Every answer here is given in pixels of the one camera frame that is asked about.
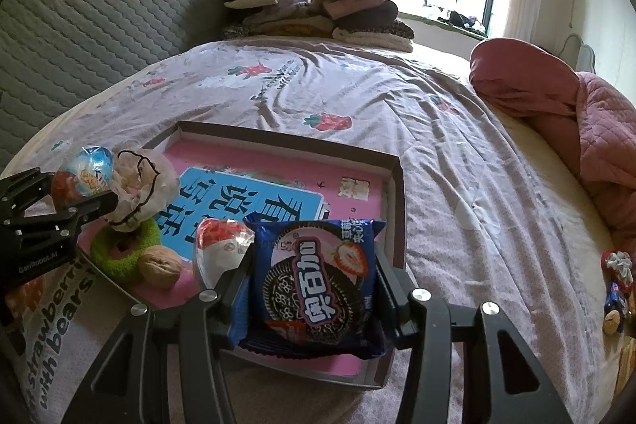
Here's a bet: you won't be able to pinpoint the green fuzzy ring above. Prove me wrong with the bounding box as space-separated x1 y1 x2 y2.
89 218 163 282

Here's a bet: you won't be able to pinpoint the arched white frame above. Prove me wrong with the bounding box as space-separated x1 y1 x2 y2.
559 33 596 74

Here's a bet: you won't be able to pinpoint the grey quilted headboard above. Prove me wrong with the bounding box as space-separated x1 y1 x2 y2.
0 0 224 171

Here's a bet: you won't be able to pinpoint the blue cookie packet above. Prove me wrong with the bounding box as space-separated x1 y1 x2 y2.
233 218 387 360

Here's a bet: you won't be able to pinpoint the strawberry printed bed sheet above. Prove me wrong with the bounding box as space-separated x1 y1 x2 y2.
0 39 622 424

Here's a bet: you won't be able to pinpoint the red white toy egg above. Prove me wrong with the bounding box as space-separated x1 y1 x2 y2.
193 218 255 293

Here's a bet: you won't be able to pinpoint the walnut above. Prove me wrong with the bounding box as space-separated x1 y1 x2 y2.
138 245 184 288

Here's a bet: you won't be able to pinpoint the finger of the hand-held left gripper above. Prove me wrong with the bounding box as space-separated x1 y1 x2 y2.
0 168 55 219
5 190 120 238

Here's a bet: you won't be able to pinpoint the dark clothes on sill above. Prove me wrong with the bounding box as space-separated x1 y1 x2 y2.
437 9 485 30

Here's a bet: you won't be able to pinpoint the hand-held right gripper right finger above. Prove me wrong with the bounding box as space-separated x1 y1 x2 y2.
372 250 572 424

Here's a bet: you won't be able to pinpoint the bed with cream sheet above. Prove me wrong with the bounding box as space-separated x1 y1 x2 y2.
0 34 636 424

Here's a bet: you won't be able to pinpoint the pink quilt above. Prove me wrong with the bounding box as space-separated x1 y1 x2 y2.
469 37 636 251

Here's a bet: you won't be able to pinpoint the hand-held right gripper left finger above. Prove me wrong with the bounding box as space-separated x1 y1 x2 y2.
62 248 256 424

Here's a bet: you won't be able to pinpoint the round foil snack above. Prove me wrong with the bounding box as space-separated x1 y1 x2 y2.
50 145 117 209

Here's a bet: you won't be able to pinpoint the white drawstring cloth pouch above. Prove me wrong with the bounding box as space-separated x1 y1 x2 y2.
104 148 180 233

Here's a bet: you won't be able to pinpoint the pink tray box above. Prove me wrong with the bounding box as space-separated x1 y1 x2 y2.
79 121 409 391

